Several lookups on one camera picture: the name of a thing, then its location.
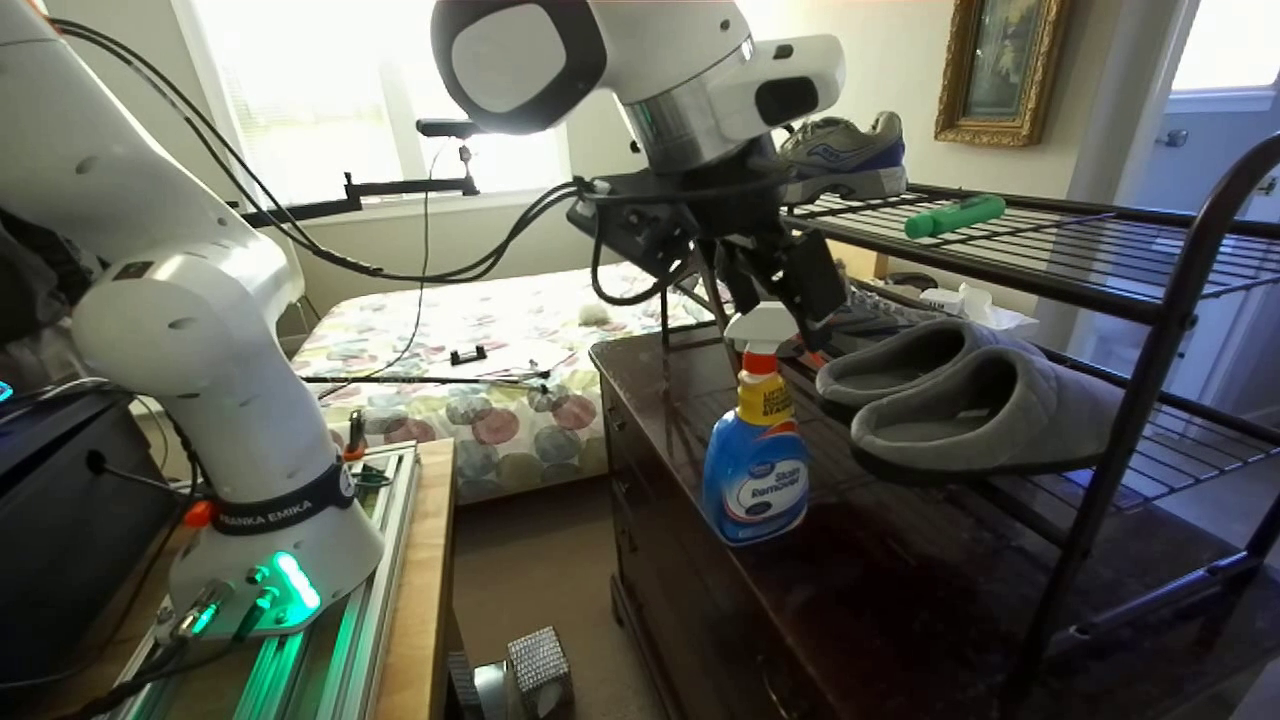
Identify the thin black hanging cable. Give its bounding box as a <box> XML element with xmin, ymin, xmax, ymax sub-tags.
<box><xmin>395</xmin><ymin>136</ymin><xmax>442</xmax><ymax>385</ymax></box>

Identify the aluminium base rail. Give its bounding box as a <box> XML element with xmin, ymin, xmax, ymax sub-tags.
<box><xmin>111</xmin><ymin>446</ymin><xmax>423</xmax><ymax>720</ymax></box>

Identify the blue cleaner spray bottle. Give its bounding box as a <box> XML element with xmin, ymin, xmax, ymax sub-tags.
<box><xmin>699</xmin><ymin>300</ymin><xmax>841</xmax><ymax>553</ymax></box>

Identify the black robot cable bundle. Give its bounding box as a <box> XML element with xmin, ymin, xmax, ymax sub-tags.
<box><xmin>43</xmin><ymin>11</ymin><xmax>594</xmax><ymax>294</ymax></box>

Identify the white panel door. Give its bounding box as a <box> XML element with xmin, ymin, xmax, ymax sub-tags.
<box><xmin>1116</xmin><ymin>0</ymin><xmax>1280</xmax><ymax>417</ymax></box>

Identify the bed with floral cover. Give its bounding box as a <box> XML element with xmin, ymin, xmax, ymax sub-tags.
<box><xmin>282</xmin><ymin>258</ymin><xmax>731</xmax><ymax>510</ymax></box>

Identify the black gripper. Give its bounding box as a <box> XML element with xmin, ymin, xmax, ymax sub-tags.
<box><xmin>689</xmin><ymin>155</ymin><xmax>850</xmax><ymax>337</ymax></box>

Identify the small white crumpled object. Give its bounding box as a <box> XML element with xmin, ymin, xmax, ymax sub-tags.
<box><xmin>930</xmin><ymin>281</ymin><xmax>1039</xmax><ymax>339</ymax></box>

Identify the gold framed picture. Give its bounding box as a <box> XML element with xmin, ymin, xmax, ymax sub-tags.
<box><xmin>930</xmin><ymin>0</ymin><xmax>1081</xmax><ymax>153</ymax></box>

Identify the black equipment case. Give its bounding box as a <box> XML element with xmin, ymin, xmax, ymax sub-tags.
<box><xmin>0</xmin><ymin>211</ymin><xmax>185</xmax><ymax>701</ymax></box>

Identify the black metal shoe rack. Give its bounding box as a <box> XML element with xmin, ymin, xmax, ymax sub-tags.
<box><xmin>653</xmin><ymin>117</ymin><xmax>1280</xmax><ymax>720</ymax></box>

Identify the grey house slipper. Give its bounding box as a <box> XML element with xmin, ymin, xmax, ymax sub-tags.
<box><xmin>848</xmin><ymin>337</ymin><xmax>1127</xmax><ymax>485</ymax></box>
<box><xmin>810</xmin><ymin>318</ymin><xmax>992</xmax><ymax>411</ymax></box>

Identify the thin black rod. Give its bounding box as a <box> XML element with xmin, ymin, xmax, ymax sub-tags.
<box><xmin>292</xmin><ymin>364</ymin><xmax>558</xmax><ymax>392</ymax></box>

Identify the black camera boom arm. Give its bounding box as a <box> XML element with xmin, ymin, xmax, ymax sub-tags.
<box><xmin>214</xmin><ymin>117</ymin><xmax>486</xmax><ymax>232</ymax></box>

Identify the small grey box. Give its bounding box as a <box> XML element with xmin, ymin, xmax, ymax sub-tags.
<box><xmin>499</xmin><ymin>621</ymin><xmax>580</xmax><ymax>720</ymax></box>

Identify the bright window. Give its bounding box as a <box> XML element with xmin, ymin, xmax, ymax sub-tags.
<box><xmin>178</xmin><ymin>0</ymin><xmax>576</xmax><ymax>211</ymax></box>

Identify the light wooden robot table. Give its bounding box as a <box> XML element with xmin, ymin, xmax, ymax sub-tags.
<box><xmin>22</xmin><ymin>438</ymin><xmax>458</xmax><ymax>720</ymax></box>

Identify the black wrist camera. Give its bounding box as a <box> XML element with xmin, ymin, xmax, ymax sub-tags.
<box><xmin>565</xmin><ymin>180</ymin><xmax>699</xmax><ymax>278</ymax></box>

